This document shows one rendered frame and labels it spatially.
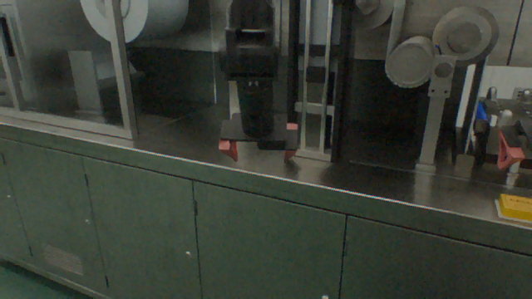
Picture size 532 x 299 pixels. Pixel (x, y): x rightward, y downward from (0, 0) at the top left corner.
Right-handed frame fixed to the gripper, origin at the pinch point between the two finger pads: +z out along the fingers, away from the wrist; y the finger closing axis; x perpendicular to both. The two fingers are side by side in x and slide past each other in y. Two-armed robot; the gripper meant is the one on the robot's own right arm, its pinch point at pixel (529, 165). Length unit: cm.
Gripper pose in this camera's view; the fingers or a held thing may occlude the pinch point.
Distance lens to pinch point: 83.1
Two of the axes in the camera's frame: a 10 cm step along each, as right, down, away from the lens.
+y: -10.0, -0.3, 0.7
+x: -0.7, 7.8, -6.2
